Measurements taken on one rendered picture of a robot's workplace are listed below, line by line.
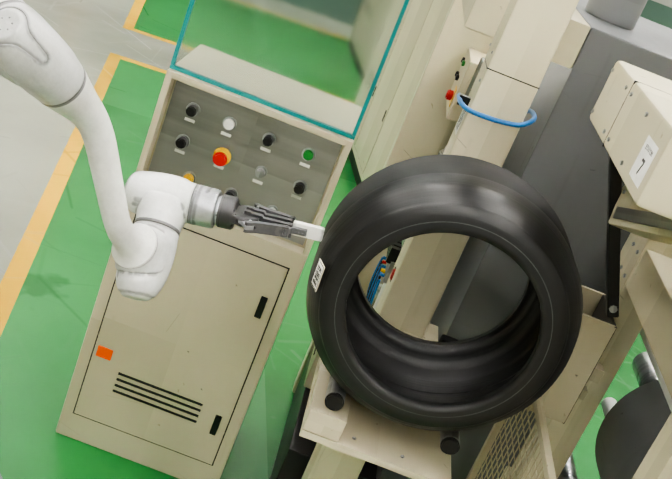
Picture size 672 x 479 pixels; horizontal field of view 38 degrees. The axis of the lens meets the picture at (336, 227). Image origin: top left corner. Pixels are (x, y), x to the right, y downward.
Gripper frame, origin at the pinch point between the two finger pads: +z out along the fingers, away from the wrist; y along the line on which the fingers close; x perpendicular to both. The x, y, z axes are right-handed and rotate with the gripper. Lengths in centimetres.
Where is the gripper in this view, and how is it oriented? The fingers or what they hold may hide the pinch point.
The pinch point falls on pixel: (308, 231)
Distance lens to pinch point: 218.1
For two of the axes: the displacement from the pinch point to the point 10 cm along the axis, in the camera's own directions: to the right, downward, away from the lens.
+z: 9.7, 2.3, -0.2
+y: 1.1, -3.6, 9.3
